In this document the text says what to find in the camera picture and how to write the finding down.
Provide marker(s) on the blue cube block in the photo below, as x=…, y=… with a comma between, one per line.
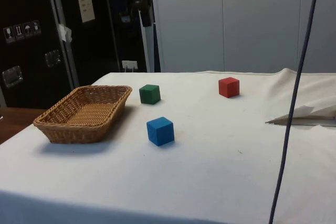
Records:
x=160, y=131

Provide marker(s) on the brown wicker basket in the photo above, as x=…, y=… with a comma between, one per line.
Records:
x=86, y=113

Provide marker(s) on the green cube block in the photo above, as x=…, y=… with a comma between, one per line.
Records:
x=149, y=94

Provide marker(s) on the red cube block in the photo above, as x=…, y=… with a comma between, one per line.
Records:
x=228, y=87

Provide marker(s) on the pale grey locker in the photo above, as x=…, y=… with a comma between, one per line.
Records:
x=186, y=19
x=267, y=19

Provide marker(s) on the black cabinet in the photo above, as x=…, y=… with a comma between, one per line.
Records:
x=31, y=3

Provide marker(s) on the white wall socket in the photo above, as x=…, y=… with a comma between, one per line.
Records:
x=129, y=64

